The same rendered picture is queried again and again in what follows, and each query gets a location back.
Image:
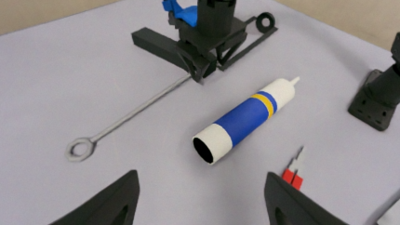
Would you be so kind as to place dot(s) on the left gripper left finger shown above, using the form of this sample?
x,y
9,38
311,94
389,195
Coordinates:
x,y
116,204

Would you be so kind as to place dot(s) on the blue and white sealant cartridge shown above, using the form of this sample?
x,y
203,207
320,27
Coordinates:
x,y
225,133

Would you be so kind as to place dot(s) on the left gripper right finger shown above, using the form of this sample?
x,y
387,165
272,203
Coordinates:
x,y
286,203

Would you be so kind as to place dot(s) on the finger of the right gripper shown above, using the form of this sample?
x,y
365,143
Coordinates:
x,y
221,59
201,64

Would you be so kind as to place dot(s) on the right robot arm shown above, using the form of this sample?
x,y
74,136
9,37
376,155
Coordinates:
x,y
376,101

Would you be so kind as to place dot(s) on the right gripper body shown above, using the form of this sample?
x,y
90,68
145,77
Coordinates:
x,y
210,26

